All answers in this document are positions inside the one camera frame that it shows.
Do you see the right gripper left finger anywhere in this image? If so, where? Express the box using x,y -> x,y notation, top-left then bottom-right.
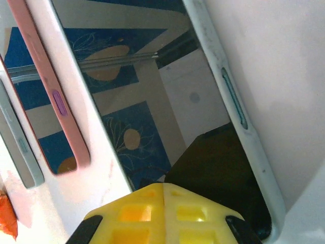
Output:
65,182 -> 165,244

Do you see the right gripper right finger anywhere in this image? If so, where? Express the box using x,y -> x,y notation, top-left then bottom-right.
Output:
164,183 -> 264,244

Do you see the teal phone case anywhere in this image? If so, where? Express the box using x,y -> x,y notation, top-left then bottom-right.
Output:
49,0 -> 289,241
0,77 -> 46,189

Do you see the black phone green edge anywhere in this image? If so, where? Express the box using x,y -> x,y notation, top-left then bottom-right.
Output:
50,0 -> 274,239

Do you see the black phone teal edge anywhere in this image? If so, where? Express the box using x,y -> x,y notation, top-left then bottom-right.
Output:
0,106 -> 33,189

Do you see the pink phone case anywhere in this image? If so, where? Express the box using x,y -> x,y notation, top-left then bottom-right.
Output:
7,0 -> 91,176

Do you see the orange snack bag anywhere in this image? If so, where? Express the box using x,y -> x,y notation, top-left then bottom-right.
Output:
0,189 -> 19,242

